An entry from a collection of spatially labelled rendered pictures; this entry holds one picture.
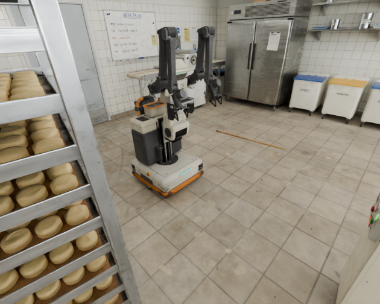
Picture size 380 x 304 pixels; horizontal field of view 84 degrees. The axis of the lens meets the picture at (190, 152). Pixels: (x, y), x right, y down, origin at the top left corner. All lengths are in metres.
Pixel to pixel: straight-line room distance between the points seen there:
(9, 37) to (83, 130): 0.15
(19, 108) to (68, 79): 0.09
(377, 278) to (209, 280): 0.99
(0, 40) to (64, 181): 0.26
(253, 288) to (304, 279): 0.40
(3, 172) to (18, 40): 0.20
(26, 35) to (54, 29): 0.04
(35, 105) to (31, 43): 0.09
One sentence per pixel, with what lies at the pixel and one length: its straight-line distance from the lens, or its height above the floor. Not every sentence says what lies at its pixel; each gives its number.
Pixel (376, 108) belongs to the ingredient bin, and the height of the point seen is 0.38.
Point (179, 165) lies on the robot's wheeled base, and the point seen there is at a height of 0.28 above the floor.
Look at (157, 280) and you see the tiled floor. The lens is 1.84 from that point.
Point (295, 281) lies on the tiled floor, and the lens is 1.95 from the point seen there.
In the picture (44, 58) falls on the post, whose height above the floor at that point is 1.54.
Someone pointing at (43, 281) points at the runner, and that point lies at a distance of 0.61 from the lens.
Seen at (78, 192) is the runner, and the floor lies 1.33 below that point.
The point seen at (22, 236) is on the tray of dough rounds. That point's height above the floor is 1.24.
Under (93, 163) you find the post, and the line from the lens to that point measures 0.41.
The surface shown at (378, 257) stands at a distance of 1.40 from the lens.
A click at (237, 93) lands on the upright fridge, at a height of 0.28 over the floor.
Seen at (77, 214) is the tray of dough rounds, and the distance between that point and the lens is 0.56.
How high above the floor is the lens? 1.60
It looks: 30 degrees down
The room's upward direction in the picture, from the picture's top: 2 degrees counter-clockwise
